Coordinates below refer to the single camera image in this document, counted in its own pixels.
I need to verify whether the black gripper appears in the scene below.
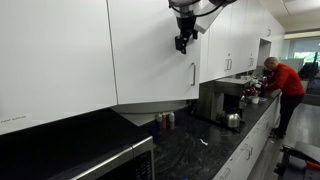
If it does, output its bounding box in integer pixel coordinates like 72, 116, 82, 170
175, 14, 199, 55

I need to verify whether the white upper cabinet door with lock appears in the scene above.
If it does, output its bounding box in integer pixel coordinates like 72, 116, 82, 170
199, 28, 211, 84

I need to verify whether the white high cabinet block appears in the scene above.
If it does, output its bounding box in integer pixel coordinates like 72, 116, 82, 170
259, 6, 286, 60

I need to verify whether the white lower cabinet row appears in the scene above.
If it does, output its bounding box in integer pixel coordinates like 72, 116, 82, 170
213, 94, 282, 180

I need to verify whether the white cabinet door with label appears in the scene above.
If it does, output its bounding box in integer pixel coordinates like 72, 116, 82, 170
0, 0, 118, 136

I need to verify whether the stainless coffee machine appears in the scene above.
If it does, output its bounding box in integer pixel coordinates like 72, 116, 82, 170
194, 77, 252, 133

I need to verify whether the white squeeze bottle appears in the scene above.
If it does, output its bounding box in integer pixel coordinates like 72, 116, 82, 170
167, 110, 176, 130

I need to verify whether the red-brown sauce bottle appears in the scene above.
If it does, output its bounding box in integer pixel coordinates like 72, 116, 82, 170
161, 113, 168, 130

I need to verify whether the small white-capped bottle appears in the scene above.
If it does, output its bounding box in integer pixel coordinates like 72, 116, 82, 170
156, 112, 163, 131

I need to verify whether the steel coffee kettle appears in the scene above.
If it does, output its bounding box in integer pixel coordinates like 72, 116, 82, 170
218, 106, 242, 129

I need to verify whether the man in red sweater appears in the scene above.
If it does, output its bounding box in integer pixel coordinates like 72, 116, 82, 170
263, 56, 306, 139

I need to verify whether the dark office chair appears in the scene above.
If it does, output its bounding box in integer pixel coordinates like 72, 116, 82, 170
298, 61, 318, 81

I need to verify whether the black stainless microwave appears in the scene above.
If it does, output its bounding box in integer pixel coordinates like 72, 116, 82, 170
0, 108, 156, 180

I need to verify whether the orange black clamp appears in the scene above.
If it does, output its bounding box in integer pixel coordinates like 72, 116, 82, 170
304, 159, 320, 171

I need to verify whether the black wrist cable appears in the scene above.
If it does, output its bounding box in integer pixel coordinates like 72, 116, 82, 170
168, 0, 228, 18

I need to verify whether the black power cord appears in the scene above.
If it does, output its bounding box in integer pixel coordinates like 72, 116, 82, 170
185, 96, 196, 114

